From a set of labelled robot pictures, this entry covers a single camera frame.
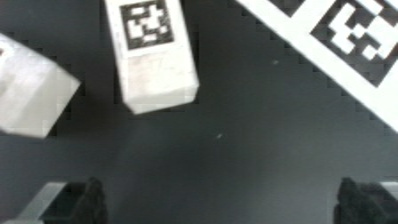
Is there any white leg beside table top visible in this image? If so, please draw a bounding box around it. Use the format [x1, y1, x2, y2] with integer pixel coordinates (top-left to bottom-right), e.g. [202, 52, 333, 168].
[0, 33, 79, 138]

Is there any white tag sheet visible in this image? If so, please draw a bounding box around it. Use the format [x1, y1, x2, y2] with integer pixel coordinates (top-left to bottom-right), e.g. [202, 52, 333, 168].
[236, 0, 398, 131]

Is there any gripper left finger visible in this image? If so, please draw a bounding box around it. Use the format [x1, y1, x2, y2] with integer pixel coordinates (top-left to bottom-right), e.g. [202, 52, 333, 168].
[15, 178, 106, 224]

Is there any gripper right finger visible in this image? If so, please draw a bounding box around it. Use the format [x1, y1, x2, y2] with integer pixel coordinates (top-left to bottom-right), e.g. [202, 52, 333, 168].
[333, 177, 398, 224]

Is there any white leg with tag left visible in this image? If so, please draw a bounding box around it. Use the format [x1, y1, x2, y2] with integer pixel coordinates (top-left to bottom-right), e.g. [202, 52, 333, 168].
[104, 0, 198, 114]

